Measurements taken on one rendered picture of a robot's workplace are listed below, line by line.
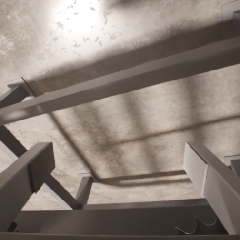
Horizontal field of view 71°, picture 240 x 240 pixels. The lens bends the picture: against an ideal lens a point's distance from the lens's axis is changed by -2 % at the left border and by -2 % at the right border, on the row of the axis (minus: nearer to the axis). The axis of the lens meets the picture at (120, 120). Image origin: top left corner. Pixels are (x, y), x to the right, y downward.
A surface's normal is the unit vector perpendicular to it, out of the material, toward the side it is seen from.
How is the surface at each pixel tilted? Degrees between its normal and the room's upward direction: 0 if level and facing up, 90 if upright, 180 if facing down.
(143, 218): 90
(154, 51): 0
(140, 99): 0
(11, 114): 0
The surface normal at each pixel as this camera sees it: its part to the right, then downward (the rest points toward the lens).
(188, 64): -0.13, 0.62
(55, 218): -0.35, -0.76
